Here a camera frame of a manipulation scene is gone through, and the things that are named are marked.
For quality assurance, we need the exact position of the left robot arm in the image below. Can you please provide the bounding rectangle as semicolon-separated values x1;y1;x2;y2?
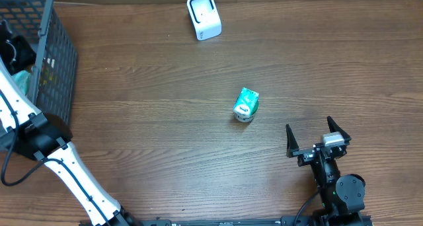
1;21;139;225

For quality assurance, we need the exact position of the white barcode scanner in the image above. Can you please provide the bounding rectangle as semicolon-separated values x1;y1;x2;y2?
186;0;222;41

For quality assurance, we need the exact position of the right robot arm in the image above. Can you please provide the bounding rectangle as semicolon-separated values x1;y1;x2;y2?
286;116;371;225

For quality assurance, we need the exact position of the grey plastic mesh basket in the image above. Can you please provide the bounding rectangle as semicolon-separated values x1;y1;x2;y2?
1;0;78;127

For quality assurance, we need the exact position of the brown snack pouch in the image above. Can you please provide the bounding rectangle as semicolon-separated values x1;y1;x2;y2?
12;70;32;95

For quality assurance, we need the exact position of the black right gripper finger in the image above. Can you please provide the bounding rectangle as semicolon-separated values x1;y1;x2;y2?
327;116;352;143
286;124;299;158

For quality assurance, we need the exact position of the green lid white jar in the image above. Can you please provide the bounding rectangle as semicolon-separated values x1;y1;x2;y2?
233;101;259;123

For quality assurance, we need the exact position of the teal white tissue pack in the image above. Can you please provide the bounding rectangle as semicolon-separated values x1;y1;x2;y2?
233;87;259;108

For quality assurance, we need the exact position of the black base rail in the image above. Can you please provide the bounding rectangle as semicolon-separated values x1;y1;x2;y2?
79;215;373;226

